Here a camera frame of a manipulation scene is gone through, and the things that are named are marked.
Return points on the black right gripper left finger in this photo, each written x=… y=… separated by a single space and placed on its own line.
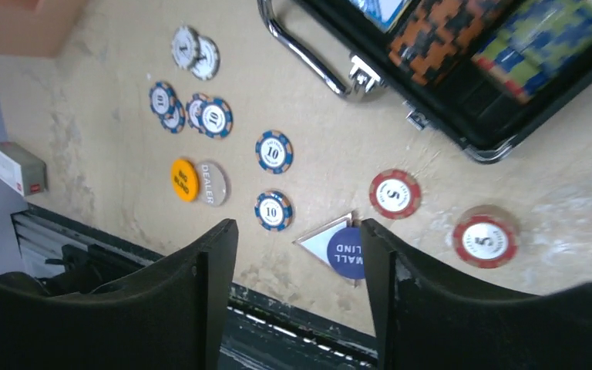
x=168 y=315

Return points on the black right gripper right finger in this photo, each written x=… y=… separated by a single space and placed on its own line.
x=428 y=315

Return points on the red 5 chip stack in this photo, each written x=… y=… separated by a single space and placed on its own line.
x=486 y=236
x=395 y=194

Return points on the blue small blind button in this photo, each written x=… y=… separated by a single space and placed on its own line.
x=345 y=253

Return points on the clear triangle card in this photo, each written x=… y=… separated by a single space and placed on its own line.
x=316 y=241

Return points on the yellow big blind button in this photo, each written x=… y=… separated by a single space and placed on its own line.
x=185 y=180

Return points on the clear dealer button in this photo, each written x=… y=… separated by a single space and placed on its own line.
x=213 y=183

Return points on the blue 10 chip lower single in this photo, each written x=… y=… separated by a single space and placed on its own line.
x=273 y=210

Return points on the blue 10 chip single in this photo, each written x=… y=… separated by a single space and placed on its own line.
x=274 y=152
x=273 y=210

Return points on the blue 10 chip upper single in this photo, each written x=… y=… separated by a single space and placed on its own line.
x=274 y=152

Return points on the blue 10 chip under left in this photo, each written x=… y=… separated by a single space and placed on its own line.
x=175 y=122

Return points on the blue 10 chip under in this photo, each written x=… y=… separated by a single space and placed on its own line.
x=175 y=122
x=193 y=109

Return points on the blue 10 chip under middle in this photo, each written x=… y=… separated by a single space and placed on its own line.
x=193 y=109

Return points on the blue 10 chip far left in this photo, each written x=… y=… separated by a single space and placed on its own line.
x=163 y=99

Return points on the small white red box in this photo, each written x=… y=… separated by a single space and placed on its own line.
x=24 y=172

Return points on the black poker chip case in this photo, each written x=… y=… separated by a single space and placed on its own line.
x=466 y=105

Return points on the white 1 chip lower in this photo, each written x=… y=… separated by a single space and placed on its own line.
x=208 y=62

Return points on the white 1 chip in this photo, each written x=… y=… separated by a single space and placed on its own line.
x=208 y=62
x=185 y=47

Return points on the white 1 chip upper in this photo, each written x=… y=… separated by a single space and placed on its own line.
x=185 y=47

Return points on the black orange chip row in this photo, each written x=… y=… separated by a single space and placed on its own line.
x=438 y=33

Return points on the blue playing card deck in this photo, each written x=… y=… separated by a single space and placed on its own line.
x=383 y=13

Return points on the peach desk organizer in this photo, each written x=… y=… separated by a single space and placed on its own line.
x=37 y=28

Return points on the chrome case handle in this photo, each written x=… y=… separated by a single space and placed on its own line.
x=366 y=84

